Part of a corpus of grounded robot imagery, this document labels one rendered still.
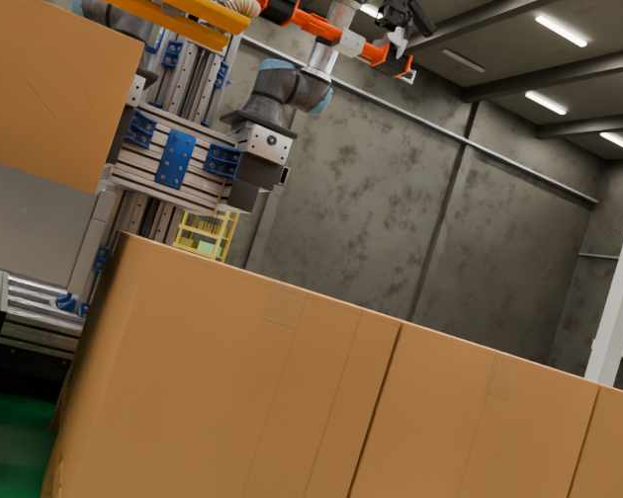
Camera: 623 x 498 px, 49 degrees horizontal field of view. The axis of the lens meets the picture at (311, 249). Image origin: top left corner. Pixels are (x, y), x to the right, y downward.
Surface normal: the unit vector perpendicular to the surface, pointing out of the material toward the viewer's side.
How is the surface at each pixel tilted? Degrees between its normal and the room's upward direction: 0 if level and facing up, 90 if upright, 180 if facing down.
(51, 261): 90
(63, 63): 90
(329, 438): 90
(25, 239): 90
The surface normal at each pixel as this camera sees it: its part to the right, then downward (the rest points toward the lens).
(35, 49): 0.35, 0.06
